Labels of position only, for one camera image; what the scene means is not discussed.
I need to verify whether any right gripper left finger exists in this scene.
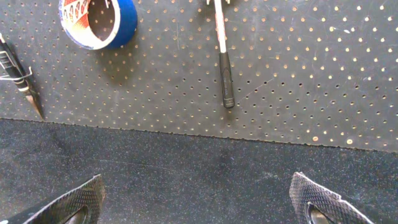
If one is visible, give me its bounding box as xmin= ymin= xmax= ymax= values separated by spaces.
xmin=0 ymin=174 xmax=106 ymax=224

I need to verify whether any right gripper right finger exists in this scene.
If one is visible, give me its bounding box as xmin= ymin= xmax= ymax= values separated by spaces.
xmin=289 ymin=171 xmax=376 ymax=224

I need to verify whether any hammer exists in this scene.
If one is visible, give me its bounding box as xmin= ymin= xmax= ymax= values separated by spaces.
xmin=213 ymin=0 xmax=236 ymax=110

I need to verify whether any roll of blue tape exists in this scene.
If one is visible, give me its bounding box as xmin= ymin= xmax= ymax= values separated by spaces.
xmin=58 ymin=0 xmax=139 ymax=51

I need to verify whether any black pegboard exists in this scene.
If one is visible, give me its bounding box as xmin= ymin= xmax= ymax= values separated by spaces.
xmin=0 ymin=0 xmax=398 ymax=154

